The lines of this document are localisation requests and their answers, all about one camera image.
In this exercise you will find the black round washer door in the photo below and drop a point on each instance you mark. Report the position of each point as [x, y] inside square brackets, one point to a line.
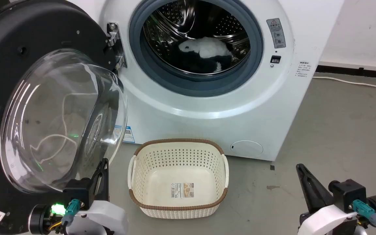
[2, 45]

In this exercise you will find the perforated steel washer drum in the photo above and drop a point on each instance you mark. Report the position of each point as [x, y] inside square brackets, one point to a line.
[228, 23]

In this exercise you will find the black baseboard strip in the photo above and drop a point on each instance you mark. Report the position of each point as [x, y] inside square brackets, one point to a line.
[354, 71]

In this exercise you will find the round white filter cover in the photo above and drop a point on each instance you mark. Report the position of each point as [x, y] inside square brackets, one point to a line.
[246, 148]

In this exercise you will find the metal door hinge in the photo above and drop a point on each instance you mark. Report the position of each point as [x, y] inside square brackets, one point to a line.
[113, 36]

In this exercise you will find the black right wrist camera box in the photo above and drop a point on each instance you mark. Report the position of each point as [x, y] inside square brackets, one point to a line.
[348, 194]

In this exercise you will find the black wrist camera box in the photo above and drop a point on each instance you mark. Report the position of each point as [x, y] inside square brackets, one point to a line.
[77, 192]
[348, 194]

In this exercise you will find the blue and white energy label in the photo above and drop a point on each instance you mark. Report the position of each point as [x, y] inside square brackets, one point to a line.
[129, 134]

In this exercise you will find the white front-load washing machine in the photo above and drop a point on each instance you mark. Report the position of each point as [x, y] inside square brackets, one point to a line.
[207, 124]

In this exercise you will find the paper label in basket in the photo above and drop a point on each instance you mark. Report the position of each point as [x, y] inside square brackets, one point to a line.
[182, 190]

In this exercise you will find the grey warning sticker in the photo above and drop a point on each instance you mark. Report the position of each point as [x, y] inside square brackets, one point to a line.
[276, 32]

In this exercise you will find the white text sticker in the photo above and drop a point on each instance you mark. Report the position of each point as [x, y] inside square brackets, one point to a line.
[303, 69]

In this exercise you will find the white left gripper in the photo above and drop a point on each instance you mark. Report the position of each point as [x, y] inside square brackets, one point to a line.
[104, 218]

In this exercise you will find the clear glass door bowl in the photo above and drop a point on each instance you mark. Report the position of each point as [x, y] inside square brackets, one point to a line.
[54, 130]

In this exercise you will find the cream plastic laundry basket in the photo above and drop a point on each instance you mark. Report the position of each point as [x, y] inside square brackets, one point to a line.
[178, 169]

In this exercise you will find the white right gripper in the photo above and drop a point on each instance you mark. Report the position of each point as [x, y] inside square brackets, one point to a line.
[328, 220]

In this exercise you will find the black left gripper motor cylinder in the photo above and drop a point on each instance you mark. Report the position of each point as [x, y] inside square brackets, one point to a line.
[39, 218]

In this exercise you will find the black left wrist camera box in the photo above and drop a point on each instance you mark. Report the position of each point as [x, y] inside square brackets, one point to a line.
[77, 192]

